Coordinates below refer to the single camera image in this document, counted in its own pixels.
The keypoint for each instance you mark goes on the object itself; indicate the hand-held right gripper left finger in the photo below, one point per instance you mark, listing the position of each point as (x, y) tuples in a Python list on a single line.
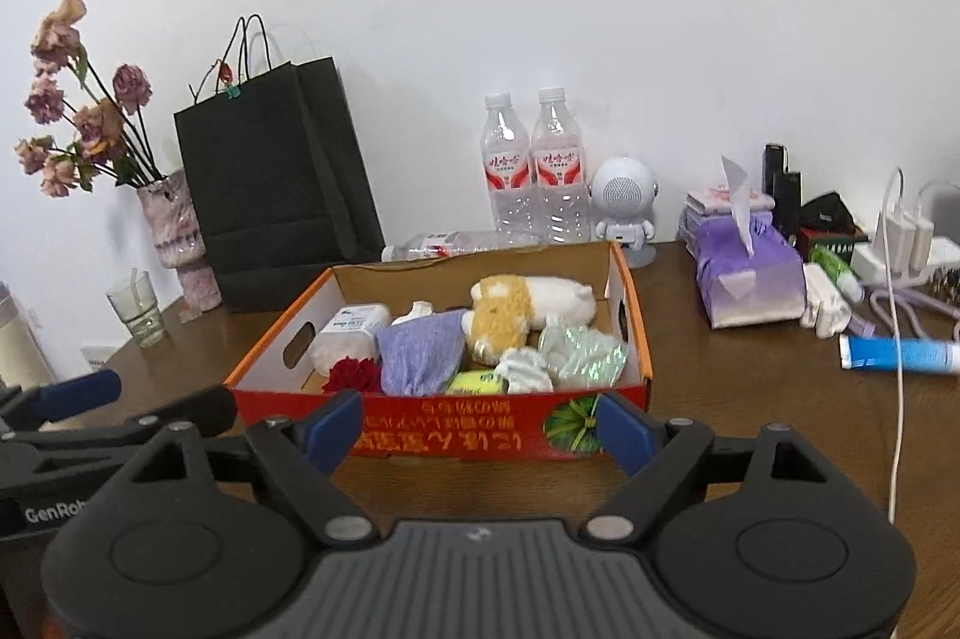
[(334, 429)]

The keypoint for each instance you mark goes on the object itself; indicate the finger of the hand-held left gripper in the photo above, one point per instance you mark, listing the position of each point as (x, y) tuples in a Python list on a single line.
[(202, 410), (75, 395)]

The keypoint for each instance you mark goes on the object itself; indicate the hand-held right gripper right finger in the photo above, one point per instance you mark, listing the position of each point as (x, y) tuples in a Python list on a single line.
[(622, 433)]

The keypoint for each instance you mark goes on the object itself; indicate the red artificial rose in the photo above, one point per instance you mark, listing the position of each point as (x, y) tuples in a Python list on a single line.
[(352, 375)]

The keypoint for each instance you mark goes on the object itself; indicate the clear plastic wrapper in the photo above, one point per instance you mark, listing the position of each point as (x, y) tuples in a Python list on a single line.
[(585, 354)]

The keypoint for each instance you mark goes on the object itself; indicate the white wet wipes pack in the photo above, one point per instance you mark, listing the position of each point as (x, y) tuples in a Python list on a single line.
[(345, 331)]

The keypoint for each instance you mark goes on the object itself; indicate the large white tissue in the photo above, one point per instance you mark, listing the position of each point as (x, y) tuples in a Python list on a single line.
[(525, 369)]

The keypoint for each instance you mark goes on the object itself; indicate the red cardboard box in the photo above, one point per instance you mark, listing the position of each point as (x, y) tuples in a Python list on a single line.
[(450, 440)]

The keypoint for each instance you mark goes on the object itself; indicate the green and white carton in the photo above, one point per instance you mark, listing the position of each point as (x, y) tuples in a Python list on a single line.
[(472, 382)]

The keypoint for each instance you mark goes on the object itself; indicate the small white tissue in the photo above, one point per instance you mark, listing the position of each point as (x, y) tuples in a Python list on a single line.
[(420, 309)]

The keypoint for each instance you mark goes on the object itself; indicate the yellow and white plush toy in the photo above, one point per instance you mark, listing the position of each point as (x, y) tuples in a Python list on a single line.
[(502, 309)]

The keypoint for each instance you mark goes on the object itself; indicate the clear glass cup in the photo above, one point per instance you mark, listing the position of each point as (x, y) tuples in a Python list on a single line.
[(139, 313)]

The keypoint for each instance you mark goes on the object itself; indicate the pink speckled vase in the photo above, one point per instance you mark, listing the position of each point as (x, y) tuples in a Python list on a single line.
[(172, 226)]

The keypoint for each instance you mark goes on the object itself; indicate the purple tissue pack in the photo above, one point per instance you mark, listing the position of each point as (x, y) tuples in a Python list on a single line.
[(750, 286)]

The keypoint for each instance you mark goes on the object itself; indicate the clear water bottle red label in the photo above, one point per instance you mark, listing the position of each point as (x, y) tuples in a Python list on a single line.
[(559, 166), (450, 243), (506, 166)]

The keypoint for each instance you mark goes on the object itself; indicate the white plastic gadget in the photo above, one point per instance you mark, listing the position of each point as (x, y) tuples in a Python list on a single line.
[(821, 305)]

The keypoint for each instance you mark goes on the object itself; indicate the black paper bag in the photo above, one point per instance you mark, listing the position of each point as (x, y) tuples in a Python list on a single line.
[(277, 181)]

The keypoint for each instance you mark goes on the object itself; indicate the white round robot speaker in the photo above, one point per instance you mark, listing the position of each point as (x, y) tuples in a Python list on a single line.
[(622, 189)]

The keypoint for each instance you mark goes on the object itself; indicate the stack of small flat boxes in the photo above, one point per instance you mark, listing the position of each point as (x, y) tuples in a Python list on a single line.
[(720, 198)]

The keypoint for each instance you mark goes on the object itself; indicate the green and white tube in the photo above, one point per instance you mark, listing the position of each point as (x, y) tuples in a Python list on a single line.
[(832, 268)]

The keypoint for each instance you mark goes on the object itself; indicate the bunch of dried pink roses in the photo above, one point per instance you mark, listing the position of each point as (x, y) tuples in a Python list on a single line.
[(97, 129)]

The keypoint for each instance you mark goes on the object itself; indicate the black rectangular case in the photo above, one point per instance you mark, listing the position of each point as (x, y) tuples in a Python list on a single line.
[(789, 204), (772, 174)]

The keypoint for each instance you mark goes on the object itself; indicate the dark box with red edge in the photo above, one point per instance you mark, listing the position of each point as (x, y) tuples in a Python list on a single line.
[(832, 241)]

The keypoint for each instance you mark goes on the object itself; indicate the blue tube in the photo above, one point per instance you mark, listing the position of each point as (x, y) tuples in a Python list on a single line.
[(900, 354)]

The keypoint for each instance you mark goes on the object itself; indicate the black pouch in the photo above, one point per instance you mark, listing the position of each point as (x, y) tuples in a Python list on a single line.
[(825, 210)]

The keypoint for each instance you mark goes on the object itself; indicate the white power strip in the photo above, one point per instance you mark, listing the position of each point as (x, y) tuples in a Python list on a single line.
[(874, 260)]

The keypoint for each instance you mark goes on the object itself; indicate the white charger plug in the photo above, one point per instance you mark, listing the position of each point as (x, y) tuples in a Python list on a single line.
[(922, 241), (898, 238)]

